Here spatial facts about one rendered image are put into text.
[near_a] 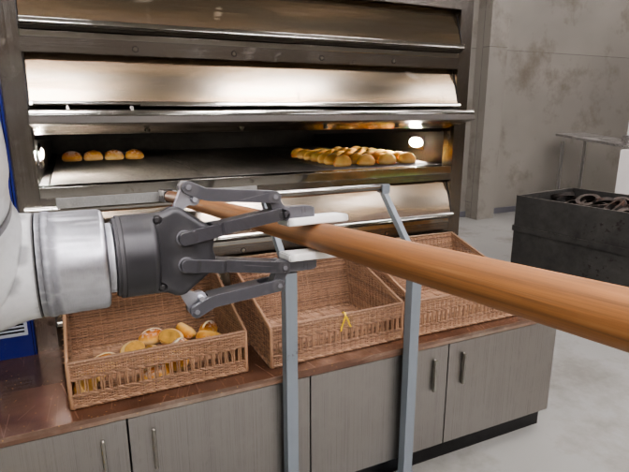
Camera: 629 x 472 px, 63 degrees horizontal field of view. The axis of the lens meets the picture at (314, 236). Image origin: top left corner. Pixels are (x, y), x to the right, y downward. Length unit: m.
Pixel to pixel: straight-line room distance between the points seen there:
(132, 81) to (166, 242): 1.57
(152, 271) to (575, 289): 0.33
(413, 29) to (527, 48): 5.58
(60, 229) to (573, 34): 8.40
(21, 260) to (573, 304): 0.38
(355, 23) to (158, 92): 0.87
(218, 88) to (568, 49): 7.00
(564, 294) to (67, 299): 0.36
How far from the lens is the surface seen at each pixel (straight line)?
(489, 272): 0.33
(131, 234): 0.47
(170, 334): 2.00
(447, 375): 2.20
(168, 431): 1.77
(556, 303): 0.29
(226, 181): 2.10
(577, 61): 8.73
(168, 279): 0.50
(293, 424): 1.84
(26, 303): 0.47
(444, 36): 2.57
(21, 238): 0.46
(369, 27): 2.36
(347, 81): 2.30
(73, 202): 1.49
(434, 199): 2.60
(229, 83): 2.10
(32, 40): 2.03
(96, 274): 0.46
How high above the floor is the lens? 1.44
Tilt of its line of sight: 14 degrees down
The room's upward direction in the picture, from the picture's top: straight up
